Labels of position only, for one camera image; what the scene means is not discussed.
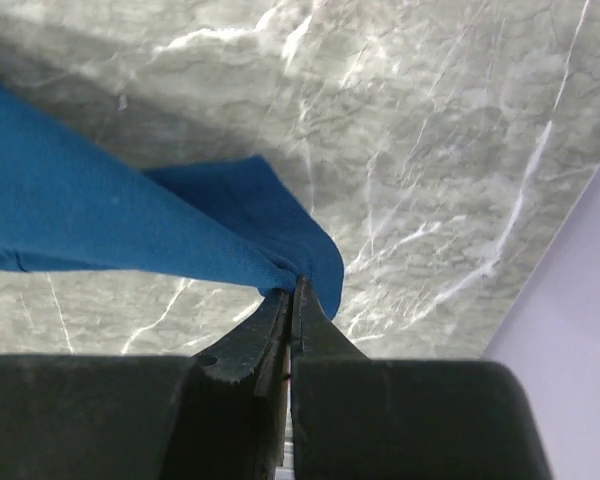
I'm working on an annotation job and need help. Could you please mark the blue t shirt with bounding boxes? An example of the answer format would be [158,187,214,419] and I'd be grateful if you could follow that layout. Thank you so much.
[0,85,344,317]

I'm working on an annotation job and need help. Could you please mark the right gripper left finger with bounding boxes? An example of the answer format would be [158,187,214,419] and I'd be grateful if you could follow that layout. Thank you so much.
[0,292,288,479]

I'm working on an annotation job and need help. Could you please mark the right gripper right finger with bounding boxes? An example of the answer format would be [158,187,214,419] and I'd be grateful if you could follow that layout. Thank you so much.
[290,279,552,479]

